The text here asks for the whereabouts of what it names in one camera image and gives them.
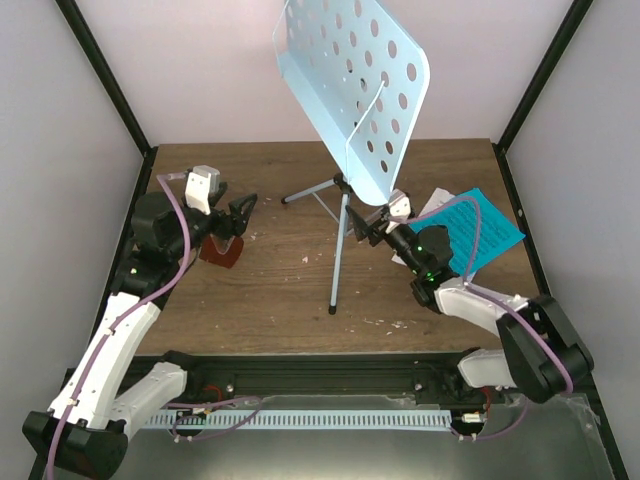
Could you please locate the black aluminium frame rail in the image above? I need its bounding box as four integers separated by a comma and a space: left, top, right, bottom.
64, 351, 591, 416

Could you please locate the blue sheet music page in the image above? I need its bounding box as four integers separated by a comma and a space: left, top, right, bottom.
406, 187, 527, 276

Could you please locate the light blue slotted cable duct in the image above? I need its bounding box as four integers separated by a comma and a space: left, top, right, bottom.
143, 410, 452, 432

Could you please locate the red-brown metronome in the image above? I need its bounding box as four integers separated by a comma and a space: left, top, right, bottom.
198, 235, 244, 269

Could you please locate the black right corner post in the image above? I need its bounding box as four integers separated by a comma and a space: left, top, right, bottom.
495, 0, 596, 151

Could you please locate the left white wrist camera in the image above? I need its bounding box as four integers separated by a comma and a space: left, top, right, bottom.
185, 165, 220, 215

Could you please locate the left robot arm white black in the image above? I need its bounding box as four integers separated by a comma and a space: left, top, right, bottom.
22, 175, 258, 479

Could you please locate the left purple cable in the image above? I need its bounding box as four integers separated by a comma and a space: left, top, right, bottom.
42, 172, 194, 480

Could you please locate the clear plastic metronome cover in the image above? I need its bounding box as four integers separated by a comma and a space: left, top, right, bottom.
211, 235, 236, 255

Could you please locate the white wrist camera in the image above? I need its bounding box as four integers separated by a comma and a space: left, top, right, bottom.
185, 165, 220, 215
387, 189, 412, 223

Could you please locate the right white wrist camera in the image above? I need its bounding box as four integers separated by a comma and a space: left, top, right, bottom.
387, 189, 412, 223

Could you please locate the black frame corner post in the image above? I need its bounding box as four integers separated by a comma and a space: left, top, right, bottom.
53, 0, 153, 157

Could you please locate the light blue music stand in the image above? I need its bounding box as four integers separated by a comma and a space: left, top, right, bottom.
272, 1, 430, 314

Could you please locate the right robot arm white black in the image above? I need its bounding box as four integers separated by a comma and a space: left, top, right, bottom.
348, 209, 594, 404

